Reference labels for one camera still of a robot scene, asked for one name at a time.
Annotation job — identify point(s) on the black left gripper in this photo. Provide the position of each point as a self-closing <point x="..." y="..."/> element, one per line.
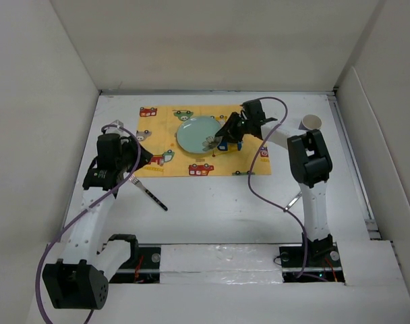
<point x="129" y="144"/>

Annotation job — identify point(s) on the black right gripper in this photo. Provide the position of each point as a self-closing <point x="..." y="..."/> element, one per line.
<point x="229" y="126"/>

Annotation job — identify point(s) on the black handled fork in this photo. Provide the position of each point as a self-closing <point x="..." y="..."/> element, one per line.
<point x="136" y="182"/>

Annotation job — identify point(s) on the yellow cartoon print cloth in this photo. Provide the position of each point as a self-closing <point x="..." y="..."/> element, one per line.
<point x="157" y="128"/>

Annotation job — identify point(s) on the light green floral plate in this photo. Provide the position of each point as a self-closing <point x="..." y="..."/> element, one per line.
<point x="198" y="135"/>

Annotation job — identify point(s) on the silver spoon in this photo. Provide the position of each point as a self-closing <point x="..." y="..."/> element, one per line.
<point x="292" y="202"/>

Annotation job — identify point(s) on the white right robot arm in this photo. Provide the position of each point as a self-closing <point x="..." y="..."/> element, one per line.
<point x="309" y="160"/>

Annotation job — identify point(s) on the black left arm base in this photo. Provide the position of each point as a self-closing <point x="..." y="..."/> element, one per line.
<point x="142" y="267"/>

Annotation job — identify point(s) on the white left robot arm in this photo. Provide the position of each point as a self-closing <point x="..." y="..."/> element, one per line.
<point x="80" y="277"/>

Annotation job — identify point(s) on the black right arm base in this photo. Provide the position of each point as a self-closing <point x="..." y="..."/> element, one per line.
<point x="321" y="262"/>

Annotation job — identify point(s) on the white lavender cup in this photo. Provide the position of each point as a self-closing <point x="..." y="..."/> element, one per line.
<point x="310" y="122"/>

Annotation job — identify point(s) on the aluminium table edge rail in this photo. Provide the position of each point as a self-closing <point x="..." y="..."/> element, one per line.
<point x="362" y="197"/>

